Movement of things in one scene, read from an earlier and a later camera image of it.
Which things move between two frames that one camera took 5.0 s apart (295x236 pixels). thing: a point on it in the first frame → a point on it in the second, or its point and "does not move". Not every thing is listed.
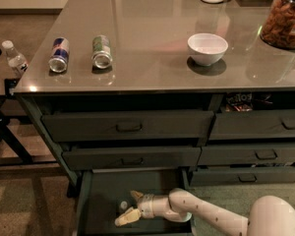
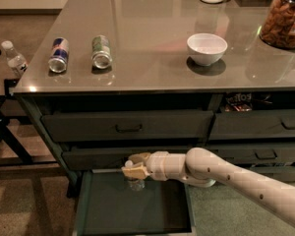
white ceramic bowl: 206,49 does not move
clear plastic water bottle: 123,206 → 134,184
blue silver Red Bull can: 60,52 does not move
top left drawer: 130,125 does not move
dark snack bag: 239,101 does not move
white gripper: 147,204 → 157,165
